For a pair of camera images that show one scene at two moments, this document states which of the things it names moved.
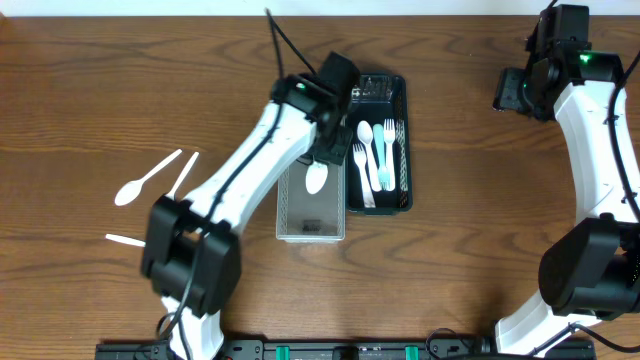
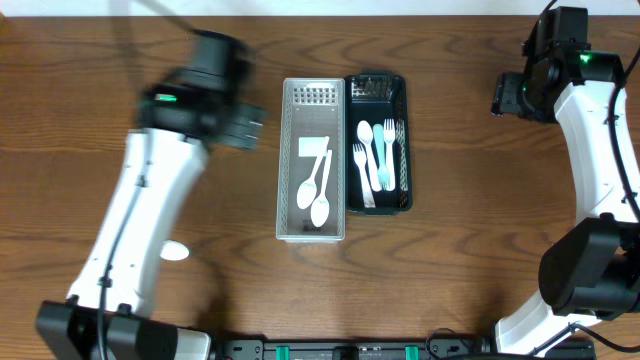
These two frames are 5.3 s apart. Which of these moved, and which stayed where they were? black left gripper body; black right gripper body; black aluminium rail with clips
Moved: black left gripper body
Stayed: black aluminium rail with clips; black right gripper body
